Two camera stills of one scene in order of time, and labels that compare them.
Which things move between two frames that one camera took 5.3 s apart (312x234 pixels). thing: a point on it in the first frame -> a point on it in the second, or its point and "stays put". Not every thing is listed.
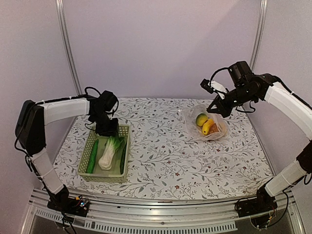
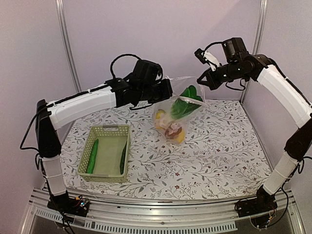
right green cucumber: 123,158 stays put
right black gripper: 222,109 -> 212,82
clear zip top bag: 201,124 -> 171,115
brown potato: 213,128 -> 171,134
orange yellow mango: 206,125 -> 181,137
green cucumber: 93,157 stays put
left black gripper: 111,132 -> 168,90
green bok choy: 105,161 -> 187,103
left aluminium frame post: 66,43 stays put
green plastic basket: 106,158 stays put
